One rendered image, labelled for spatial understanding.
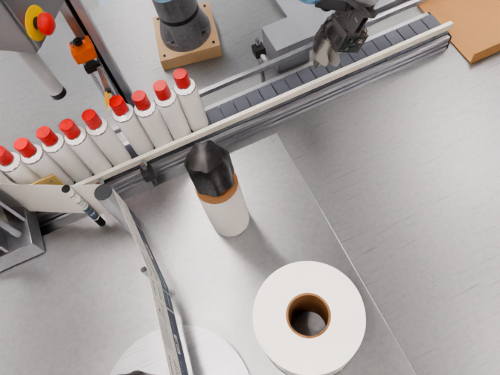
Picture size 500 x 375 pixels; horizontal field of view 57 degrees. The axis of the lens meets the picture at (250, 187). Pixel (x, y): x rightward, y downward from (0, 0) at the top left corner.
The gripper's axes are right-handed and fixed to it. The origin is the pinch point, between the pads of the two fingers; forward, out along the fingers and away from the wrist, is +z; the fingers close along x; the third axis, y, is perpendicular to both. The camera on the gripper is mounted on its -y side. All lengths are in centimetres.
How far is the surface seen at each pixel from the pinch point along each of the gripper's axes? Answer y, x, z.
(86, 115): 1, -56, 15
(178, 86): 0.6, -36.8, 7.2
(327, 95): 5.8, 4.3, 6.5
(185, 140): 4.8, -32.6, 21.3
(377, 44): -1.4, 19.7, -5.0
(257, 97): -1.0, -12.0, 13.2
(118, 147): 2, -48, 25
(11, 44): -1, -71, -2
